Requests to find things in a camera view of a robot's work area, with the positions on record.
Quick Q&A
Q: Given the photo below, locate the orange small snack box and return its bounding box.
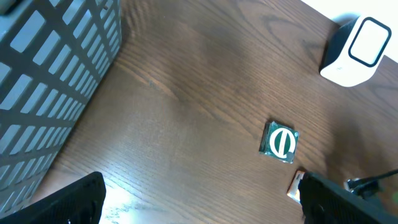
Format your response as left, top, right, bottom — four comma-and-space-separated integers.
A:
287, 170, 305, 203

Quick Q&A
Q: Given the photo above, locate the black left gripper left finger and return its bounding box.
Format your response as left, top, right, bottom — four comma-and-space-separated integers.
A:
1, 171, 106, 224

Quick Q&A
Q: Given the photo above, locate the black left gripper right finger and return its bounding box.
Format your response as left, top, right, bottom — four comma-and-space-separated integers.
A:
298, 170, 397, 224

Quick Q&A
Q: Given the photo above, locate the white barcode scanner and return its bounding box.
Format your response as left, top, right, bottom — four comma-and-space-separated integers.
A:
320, 16, 392, 87

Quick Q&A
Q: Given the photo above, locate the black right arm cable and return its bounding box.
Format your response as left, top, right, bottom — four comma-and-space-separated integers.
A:
357, 169, 398, 184

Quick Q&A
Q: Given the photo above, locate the grey plastic mesh basket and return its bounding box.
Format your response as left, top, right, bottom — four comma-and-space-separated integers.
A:
1, 0, 122, 217

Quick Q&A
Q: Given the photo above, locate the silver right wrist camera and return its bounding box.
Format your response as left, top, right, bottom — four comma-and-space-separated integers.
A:
343, 177, 381, 200

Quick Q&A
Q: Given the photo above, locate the round green label package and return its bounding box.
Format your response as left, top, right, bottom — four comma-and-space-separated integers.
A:
259, 121, 300, 164

